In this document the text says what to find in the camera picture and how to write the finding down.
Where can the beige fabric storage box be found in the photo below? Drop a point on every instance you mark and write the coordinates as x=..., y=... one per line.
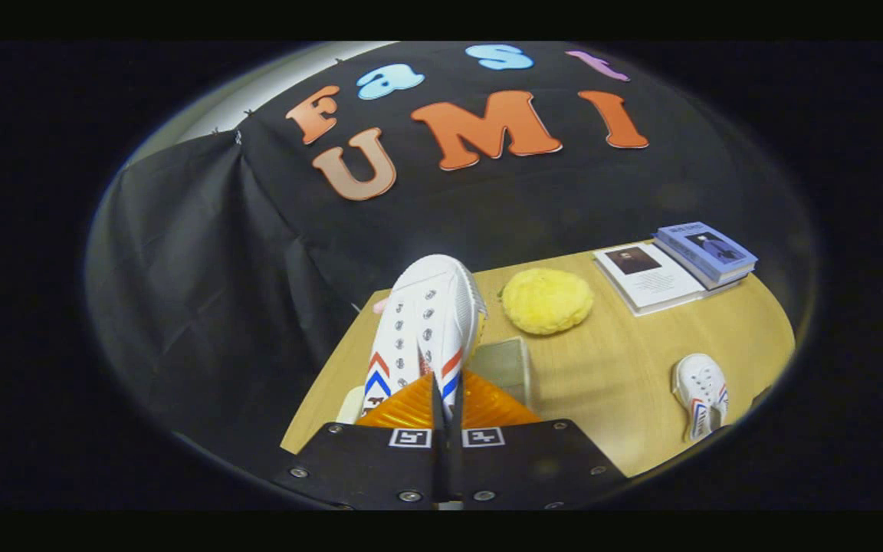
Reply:
x=499, y=368

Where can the pink and green plush toy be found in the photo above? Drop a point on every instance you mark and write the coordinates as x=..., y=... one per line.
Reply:
x=380, y=307

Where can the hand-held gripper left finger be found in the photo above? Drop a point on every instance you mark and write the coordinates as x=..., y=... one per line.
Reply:
x=438, y=460

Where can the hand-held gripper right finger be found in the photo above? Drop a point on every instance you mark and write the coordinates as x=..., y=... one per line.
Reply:
x=458, y=460

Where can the blue book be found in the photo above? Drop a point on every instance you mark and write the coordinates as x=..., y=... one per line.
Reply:
x=706, y=253

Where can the yellow round plush cushion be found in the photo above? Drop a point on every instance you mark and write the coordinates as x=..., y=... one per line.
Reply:
x=547, y=301

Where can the white canvas shoe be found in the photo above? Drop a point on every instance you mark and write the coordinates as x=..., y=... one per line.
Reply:
x=426, y=307
x=702, y=391

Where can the white book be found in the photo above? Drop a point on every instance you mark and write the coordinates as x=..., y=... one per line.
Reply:
x=652, y=284

